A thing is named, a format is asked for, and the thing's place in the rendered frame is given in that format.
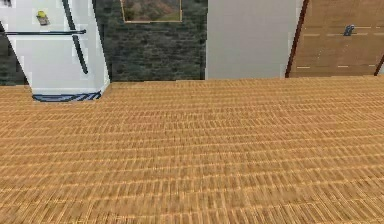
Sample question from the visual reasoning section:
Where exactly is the framed landscape picture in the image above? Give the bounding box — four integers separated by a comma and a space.
119, 0, 184, 24

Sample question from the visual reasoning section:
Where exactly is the black fridge handle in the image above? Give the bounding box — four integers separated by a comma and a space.
71, 34, 89, 75
61, 0, 77, 31

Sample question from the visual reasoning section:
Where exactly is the white fridge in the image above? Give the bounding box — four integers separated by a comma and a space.
0, 0, 111, 103

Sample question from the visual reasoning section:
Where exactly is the brown wooden room door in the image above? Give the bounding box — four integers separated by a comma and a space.
284, 0, 384, 79

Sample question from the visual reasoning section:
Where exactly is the yellow fridge magnet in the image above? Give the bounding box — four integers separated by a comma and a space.
35, 10, 51, 27

